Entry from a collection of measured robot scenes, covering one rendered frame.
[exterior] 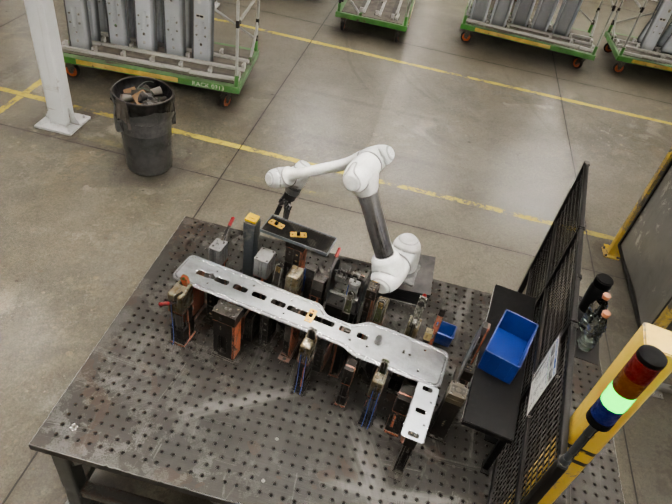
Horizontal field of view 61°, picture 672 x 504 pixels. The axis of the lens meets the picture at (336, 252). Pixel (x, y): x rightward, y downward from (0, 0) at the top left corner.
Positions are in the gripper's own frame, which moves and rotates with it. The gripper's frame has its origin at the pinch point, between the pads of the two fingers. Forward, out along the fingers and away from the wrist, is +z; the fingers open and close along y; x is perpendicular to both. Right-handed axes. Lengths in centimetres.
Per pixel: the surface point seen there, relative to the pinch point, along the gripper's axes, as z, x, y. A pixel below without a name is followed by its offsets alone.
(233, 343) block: 16, 30, -87
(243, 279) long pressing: -1, 29, -61
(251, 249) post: -1.5, 21.6, -35.6
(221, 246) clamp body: -5, 40, -43
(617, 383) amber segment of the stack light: -110, -17, -201
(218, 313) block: 1, 42, -84
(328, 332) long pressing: -11, -6, -98
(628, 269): -24, -299, 10
